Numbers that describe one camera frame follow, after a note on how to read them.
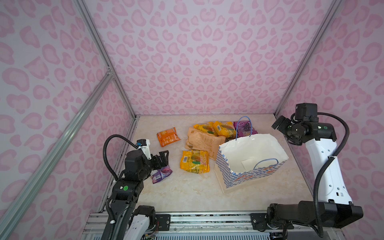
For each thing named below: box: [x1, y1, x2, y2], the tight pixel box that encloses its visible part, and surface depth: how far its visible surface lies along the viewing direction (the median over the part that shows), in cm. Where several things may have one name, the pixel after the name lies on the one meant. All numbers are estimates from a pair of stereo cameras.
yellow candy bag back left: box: [193, 121, 217, 135], surface depth 106 cm
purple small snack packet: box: [150, 165, 174, 184], surface depth 89 cm
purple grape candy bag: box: [233, 120, 259, 138], surface depth 106 cm
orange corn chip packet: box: [156, 127, 181, 148], surface depth 106 cm
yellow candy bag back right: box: [215, 121, 236, 139], surface depth 103 cm
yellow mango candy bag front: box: [180, 149, 210, 174], surface depth 92 cm
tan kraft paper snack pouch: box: [185, 121, 236, 161], surface depth 100 cm
